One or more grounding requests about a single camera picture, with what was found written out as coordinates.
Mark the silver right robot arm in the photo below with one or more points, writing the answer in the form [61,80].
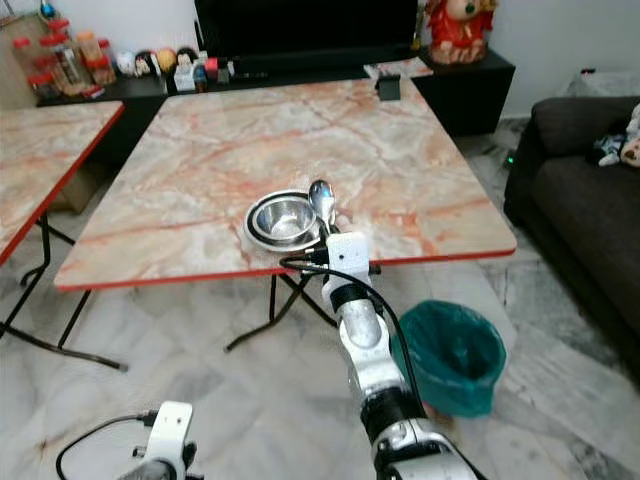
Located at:
[365,340]

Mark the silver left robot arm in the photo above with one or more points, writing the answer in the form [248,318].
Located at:
[153,470]

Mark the red fortune god statue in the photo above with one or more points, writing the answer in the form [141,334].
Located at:
[458,32]

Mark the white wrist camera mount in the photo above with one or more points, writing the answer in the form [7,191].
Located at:
[172,428]
[350,255]

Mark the red-lidded plastic jar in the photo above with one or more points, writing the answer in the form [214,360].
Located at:
[65,62]
[98,60]
[25,62]

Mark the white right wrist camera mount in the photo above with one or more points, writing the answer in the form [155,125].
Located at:
[350,255]

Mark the dark grey sofa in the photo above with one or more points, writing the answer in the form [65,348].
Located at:
[580,220]

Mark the grey cloth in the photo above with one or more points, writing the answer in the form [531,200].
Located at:
[605,83]

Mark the steel spoon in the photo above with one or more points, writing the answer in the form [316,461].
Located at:
[322,198]

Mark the white stuffed toy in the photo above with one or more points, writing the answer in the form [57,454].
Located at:
[622,140]

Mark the small black box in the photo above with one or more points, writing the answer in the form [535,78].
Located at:
[389,88]

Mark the stainless steel plate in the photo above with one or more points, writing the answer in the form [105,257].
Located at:
[250,233]

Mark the printed magazine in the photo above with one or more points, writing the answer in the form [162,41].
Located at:
[400,67]

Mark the black-haired doll figurine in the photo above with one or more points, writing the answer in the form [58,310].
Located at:
[186,70]

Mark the stainless steel bowl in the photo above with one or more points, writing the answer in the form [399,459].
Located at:
[284,217]

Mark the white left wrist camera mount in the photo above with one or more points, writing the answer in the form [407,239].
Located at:
[172,428]

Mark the black television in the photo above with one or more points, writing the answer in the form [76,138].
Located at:
[305,25]

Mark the bin with teal bag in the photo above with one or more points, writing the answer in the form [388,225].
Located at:
[455,355]

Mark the yellow round figurine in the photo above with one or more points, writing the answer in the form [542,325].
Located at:
[165,61]

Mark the marble-top red-edged folding table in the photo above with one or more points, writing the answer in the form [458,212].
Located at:
[50,160]
[290,145]

